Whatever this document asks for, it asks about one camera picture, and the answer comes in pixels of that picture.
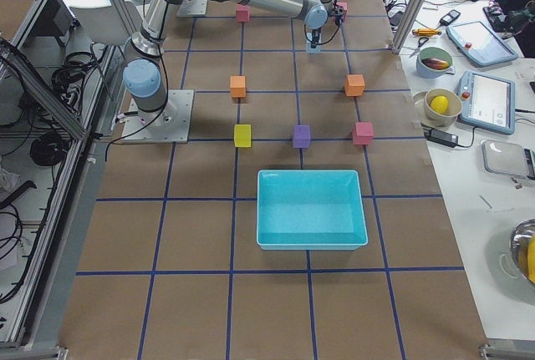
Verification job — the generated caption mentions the scissors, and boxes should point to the scissors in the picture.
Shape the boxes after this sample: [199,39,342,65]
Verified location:
[410,37,429,58]

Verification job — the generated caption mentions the black power adapter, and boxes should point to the black power adapter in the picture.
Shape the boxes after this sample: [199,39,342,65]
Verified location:
[424,128,458,148]

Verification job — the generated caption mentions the orange foam block right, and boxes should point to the orange foam block right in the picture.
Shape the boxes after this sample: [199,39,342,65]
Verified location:
[344,74,365,97]

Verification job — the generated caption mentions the turquoise plastic tray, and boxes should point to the turquoise plastic tray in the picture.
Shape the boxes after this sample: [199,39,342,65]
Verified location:
[257,170,369,251]

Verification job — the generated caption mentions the teach pendant tablet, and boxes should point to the teach pendant tablet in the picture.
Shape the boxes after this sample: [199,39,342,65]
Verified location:
[446,21,517,67]
[456,71,516,135]

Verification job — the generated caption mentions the green bowl with object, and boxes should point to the green bowl with object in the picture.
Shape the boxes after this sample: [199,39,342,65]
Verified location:
[415,47,453,79]

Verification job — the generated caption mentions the yellow lemon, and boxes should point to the yellow lemon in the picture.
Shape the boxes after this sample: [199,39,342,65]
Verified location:
[429,95,449,114]

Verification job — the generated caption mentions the orange foam block left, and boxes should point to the orange foam block left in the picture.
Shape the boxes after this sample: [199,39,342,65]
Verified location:
[229,75,247,99]

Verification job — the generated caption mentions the purple foam block centre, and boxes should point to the purple foam block centre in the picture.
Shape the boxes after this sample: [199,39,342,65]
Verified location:
[293,124,311,149]

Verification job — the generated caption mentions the beige bowl with lemon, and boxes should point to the beige bowl with lemon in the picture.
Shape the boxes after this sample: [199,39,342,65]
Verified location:
[423,89,462,127]

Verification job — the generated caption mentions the grey digital scale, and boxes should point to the grey digital scale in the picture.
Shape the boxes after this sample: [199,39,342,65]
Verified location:
[481,139,534,180]

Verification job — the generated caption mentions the light blue foam block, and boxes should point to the light blue foam block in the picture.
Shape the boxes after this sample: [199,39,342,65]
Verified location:
[306,42,321,54]

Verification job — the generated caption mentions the pink foam block far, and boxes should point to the pink foam block far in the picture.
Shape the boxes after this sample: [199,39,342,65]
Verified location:
[334,2,348,17]

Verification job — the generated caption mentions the pink foam block right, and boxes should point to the pink foam block right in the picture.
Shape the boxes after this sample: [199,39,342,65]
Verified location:
[352,122,375,145]

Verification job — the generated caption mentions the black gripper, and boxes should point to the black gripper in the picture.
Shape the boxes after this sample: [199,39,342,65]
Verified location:
[309,28,321,43]

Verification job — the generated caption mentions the pink foam block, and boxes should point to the pink foam block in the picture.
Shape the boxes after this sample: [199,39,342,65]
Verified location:
[352,122,375,145]
[334,2,348,17]
[235,4,251,23]

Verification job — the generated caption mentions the upper teach pendant tablet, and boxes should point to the upper teach pendant tablet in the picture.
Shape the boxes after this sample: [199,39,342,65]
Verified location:
[446,21,517,67]

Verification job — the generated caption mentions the steel bowl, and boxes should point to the steel bowl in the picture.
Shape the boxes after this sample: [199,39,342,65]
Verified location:
[498,219,534,286]

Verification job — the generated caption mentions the aluminium frame post right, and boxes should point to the aluminium frame post right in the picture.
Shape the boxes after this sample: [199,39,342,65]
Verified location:
[391,0,425,54]

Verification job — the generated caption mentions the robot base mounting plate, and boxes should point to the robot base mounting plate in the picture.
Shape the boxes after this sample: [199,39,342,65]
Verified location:
[121,89,195,144]

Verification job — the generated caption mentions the yellow foam block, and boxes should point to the yellow foam block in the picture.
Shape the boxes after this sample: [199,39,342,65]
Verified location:
[233,124,252,148]

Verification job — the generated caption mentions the lower teach pendant tablet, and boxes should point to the lower teach pendant tablet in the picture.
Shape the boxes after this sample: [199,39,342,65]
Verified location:
[456,71,516,135]

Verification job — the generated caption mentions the orange foam block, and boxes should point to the orange foam block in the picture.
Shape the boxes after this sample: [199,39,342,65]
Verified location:
[229,75,247,99]
[344,74,365,97]

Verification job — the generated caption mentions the yellow handled tool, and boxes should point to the yellow handled tool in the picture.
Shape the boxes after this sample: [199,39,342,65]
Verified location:
[411,28,442,38]

